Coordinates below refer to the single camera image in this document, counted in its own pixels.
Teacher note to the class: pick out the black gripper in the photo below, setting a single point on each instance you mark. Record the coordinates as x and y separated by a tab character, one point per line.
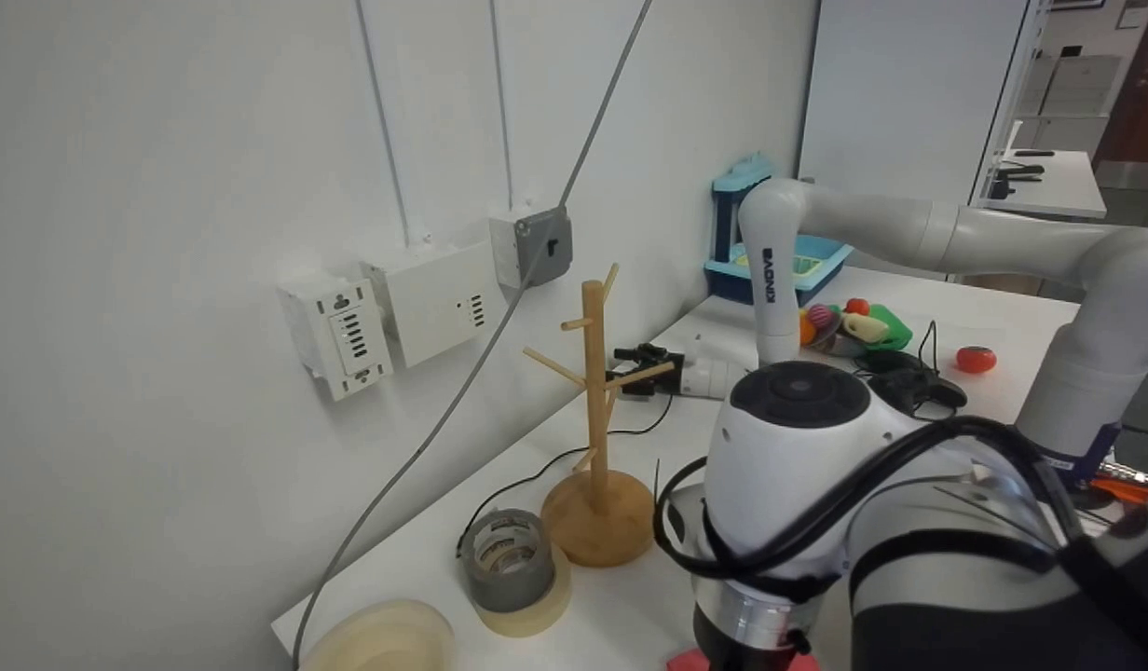
753	658

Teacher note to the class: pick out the white jointed support arm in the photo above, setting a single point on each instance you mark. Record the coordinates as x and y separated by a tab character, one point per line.
774	249

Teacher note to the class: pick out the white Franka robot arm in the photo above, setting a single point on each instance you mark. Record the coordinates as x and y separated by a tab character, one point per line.
783	485

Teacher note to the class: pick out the beige tape roll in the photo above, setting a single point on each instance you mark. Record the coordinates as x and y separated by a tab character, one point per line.
538	616

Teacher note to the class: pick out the wooden mug tree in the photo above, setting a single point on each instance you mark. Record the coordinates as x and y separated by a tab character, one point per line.
595	412

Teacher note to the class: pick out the small black end device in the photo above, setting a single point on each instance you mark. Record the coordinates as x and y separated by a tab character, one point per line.
650	372

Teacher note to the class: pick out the orange toy fruit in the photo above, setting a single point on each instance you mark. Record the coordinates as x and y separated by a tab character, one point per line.
815	327

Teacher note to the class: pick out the red round toy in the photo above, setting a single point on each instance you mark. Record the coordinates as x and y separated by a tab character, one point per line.
974	360

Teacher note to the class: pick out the cream bowl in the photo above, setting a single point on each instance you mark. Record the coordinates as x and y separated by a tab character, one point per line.
373	638

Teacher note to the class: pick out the orange spring clamp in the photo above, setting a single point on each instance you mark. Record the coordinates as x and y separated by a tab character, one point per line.
1126	485

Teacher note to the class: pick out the grey junction box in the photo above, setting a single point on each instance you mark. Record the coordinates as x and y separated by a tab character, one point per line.
531	249

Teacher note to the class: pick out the white socket box with sticker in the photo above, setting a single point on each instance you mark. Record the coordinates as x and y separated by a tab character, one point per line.
352	337

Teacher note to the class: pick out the white background table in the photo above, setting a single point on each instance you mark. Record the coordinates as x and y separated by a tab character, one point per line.
1051	188

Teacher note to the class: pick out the grey duct tape roll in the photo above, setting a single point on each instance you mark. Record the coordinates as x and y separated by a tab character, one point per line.
486	577

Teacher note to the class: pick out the plain white wall box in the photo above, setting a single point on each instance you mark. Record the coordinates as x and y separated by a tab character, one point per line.
437	303

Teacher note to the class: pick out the white wall conduit pipe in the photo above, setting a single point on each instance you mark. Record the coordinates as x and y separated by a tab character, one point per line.
500	99
382	126

